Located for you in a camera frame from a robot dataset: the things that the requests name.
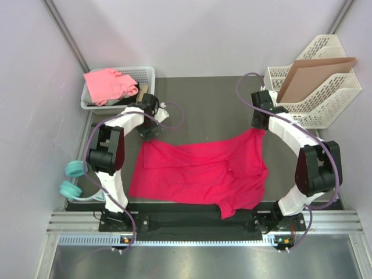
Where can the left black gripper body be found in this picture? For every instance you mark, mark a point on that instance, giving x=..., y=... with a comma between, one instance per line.
x=145, y=129

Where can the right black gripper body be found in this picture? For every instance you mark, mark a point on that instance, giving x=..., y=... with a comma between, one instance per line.
x=254, y=123

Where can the magenta t shirt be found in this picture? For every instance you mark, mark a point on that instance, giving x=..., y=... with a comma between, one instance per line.
x=228, y=173

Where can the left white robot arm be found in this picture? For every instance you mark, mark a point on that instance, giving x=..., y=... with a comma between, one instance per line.
x=106, y=154

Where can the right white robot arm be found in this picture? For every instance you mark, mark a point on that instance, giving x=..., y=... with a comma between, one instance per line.
x=318, y=168

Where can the black cloth in basket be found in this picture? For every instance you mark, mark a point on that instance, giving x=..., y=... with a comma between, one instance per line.
x=124, y=101

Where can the beige folded cloth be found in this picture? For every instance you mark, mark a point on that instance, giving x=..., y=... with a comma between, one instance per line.
x=143, y=89

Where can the white plastic laundry basket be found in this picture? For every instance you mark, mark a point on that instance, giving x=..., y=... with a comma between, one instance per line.
x=141, y=74

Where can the white perforated file organizer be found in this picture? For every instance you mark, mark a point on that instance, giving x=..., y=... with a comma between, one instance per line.
x=325, y=104

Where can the brown cardboard sheet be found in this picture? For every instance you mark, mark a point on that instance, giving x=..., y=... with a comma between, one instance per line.
x=305, y=76

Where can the light pink t shirt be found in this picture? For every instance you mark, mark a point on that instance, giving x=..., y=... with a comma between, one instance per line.
x=110, y=85

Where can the grey cloth in basket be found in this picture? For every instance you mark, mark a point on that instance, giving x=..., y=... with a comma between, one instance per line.
x=89, y=102

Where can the teal cat ear headphones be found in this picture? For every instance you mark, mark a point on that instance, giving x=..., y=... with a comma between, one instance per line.
x=69, y=190

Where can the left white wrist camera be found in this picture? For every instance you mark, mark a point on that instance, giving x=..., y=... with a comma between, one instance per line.
x=162, y=114

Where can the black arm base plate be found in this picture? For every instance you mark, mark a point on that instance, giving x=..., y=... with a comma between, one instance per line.
x=175, y=221

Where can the white slotted cable duct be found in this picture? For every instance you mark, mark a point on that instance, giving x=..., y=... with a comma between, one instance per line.
x=123, y=241

